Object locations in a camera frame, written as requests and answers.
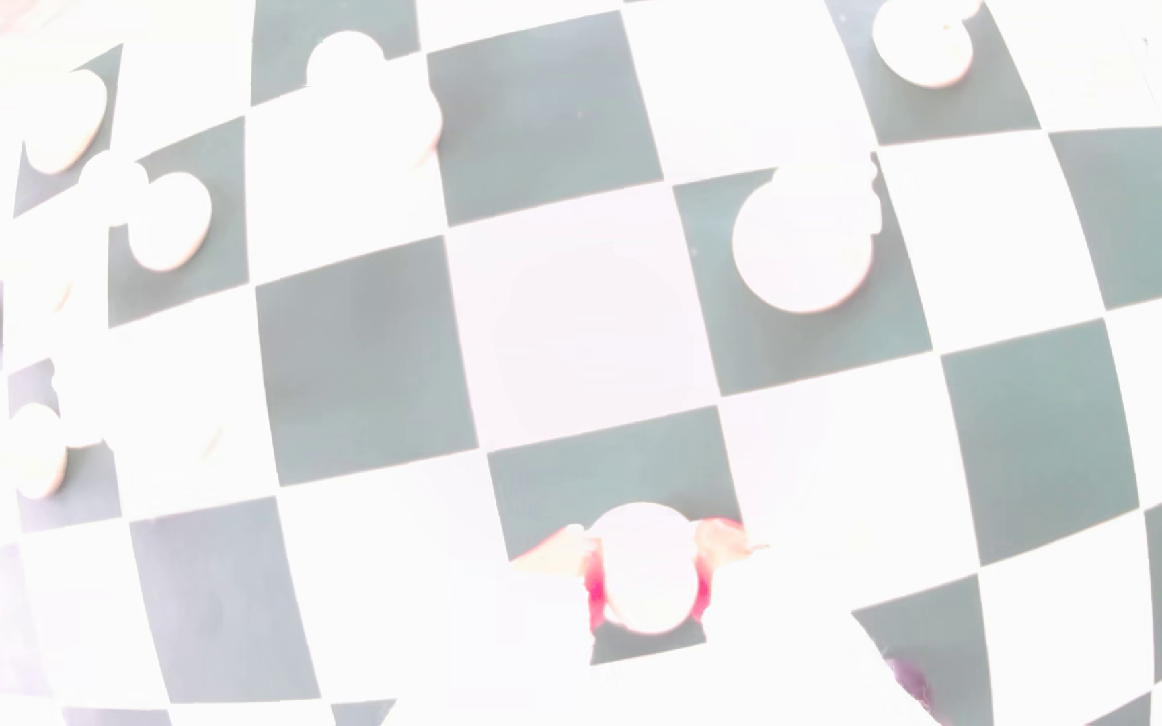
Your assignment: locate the white chess knight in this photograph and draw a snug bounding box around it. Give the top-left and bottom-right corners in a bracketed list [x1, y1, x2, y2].
[731, 151, 885, 316]

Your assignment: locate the green and white chess mat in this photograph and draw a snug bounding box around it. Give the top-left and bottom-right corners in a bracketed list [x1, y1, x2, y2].
[0, 0, 1162, 726]

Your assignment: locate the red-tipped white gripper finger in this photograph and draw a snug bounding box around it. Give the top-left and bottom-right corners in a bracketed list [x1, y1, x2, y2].
[690, 519, 935, 726]
[404, 522, 605, 726]

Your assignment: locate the white chess pawn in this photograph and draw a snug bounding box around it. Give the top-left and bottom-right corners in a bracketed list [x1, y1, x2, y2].
[77, 149, 214, 274]
[871, 0, 976, 90]
[586, 502, 708, 637]
[303, 30, 444, 173]
[10, 402, 69, 501]

